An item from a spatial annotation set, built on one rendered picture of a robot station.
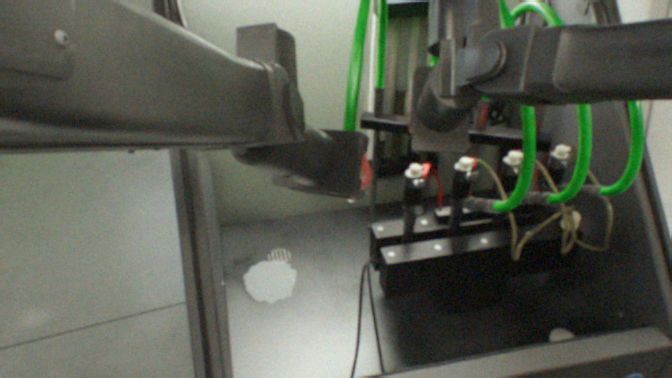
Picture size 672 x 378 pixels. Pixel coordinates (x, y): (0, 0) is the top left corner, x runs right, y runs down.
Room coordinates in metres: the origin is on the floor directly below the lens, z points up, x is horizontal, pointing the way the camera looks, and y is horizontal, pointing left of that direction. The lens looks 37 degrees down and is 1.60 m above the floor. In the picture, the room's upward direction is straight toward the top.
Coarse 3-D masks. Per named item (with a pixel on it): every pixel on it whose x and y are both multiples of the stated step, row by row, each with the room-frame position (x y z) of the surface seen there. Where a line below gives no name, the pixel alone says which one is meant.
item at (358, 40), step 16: (368, 0) 0.62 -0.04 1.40; (384, 0) 0.85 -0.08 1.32; (368, 16) 0.60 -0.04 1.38; (384, 16) 0.86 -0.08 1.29; (384, 32) 0.87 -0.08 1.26; (352, 48) 0.57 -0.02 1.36; (384, 48) 0.88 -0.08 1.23; (352, 64) 0.56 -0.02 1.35; (384, 64) 0.88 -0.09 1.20; (352, 80) 0.54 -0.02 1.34; (352, 96) 0.53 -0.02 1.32; (352, 112) 0.53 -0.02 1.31; (352, 128) 0.52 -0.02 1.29
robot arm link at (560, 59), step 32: (512, 32) 0.47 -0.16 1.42; (544, 32) 0.45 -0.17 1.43; (576, 32) 0.43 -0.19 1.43; (608, 32) 0.41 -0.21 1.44; (640, 32) 0.40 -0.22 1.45; (512, 64) 0.45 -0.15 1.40; (544, 64) 0.43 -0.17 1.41; (576, 64) 0.41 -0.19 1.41; (608, 64) 0.40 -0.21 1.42; (640, 64) 0.38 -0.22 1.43; (512, 96) 0.46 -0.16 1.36; (544, 96) 0.43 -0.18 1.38; (576, 96) 0.41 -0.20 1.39; (608, 96) 0.39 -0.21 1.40; (640, 96) 0.38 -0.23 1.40
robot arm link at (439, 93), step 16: (448, 48) 0.53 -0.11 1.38; (448, 64) 0.52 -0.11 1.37; (432, 80) 0.51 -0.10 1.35; (448, 80) 0.51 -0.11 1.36; (432, 96) 0.51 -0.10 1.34; (448, 96) 0.50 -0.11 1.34; (464, 96) 0.49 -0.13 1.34; (480, 96) 0.50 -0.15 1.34; (432, 112) 0.53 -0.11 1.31; (448, 112) 0.50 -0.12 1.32; (464, 112) 0.51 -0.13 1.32
